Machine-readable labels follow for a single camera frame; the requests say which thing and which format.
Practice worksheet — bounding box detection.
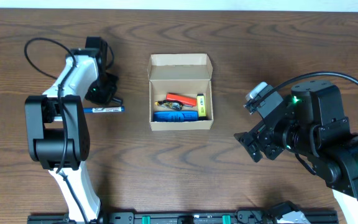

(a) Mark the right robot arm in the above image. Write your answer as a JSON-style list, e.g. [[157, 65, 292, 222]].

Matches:
[[234, 80, 358, 223]]

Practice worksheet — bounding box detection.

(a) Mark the black cap whiteboard marker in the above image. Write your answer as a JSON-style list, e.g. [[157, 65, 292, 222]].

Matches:
[[112, 97, 123, 105]]

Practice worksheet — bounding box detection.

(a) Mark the blue plastic holder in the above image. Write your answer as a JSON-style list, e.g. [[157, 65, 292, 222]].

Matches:
[[153, 111, 198, 122]]

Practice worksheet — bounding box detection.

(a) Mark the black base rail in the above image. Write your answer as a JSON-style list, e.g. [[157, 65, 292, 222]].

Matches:
[[27, 210, 339, 224]]

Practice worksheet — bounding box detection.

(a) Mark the blue whiteboard marker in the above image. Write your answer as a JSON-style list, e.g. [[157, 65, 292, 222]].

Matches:
[[83, 106, 125, 113]]

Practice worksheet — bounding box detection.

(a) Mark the yellow highlighter marker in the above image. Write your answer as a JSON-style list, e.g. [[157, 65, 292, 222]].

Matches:
[[196, 94, 207, 120]]

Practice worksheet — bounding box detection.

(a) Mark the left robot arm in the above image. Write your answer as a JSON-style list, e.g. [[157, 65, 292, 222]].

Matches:
[[24, 37, 124, 223]]

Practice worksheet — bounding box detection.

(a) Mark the black tape dispenser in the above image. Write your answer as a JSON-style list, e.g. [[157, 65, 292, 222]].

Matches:
[[154, 100, 183, 111]]

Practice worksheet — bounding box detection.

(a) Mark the cardboard box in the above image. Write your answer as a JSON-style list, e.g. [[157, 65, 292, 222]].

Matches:
[[147, 54, 214, 131]]

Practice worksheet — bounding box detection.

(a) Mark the red stapler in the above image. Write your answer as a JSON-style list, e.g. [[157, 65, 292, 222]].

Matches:
[[166, 93, 197, 107]]

